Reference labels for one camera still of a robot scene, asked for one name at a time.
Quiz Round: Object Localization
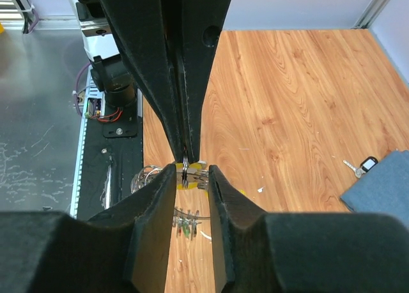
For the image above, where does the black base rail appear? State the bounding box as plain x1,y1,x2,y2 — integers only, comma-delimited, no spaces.
70,95,143,220

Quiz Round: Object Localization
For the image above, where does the folded blue cloth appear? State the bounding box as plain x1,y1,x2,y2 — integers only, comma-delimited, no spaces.
340,150,408,226

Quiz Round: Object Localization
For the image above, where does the metal key organizer ring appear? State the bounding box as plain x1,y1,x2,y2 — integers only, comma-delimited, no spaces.
130,157,247,239

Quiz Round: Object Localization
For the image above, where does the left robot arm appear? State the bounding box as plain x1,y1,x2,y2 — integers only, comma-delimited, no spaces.
79,0,231,163

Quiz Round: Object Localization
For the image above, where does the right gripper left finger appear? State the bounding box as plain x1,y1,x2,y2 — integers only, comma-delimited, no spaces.
1,164,176,292

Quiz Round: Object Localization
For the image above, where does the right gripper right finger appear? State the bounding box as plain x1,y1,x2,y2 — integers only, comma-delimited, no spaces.
208,165,408,292

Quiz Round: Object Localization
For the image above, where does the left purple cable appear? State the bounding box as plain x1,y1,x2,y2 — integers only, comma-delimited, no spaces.
72,61,92,117

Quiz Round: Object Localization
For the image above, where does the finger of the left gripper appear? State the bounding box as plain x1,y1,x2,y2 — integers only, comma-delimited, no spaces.
161,0,231,163
99,0,185,162

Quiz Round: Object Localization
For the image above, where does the black key fob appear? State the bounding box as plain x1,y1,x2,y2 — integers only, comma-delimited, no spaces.
343,156,378,179

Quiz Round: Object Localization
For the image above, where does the green key tag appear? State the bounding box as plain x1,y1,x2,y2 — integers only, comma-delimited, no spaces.
182,225,190,238

